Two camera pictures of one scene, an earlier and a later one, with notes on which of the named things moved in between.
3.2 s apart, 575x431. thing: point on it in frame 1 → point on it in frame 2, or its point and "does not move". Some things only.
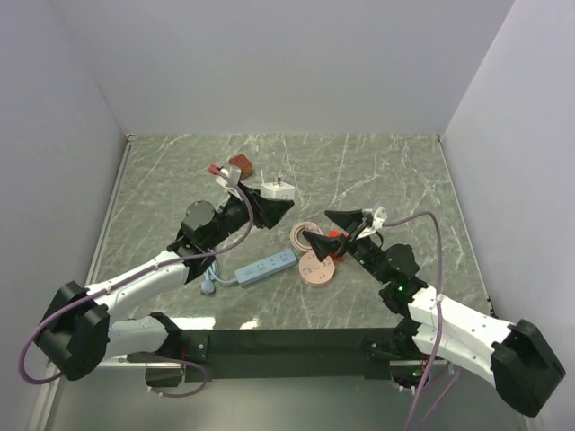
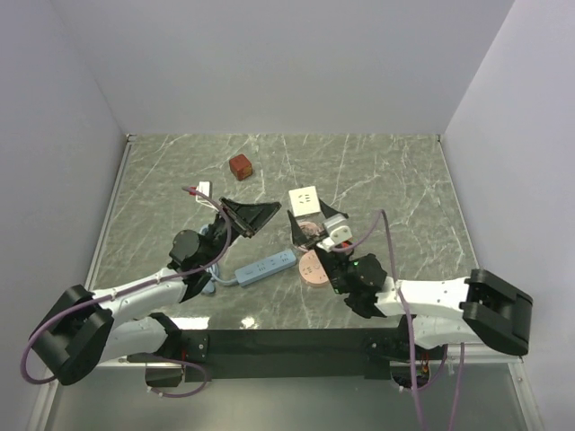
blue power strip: [265, 268] does not move
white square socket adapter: [278, 189] → [305, 201]
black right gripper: [325, 245] → [297, 235]
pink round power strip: [314, 272] does not move
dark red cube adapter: [244, 162] does not move
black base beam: [298, 355] does not move
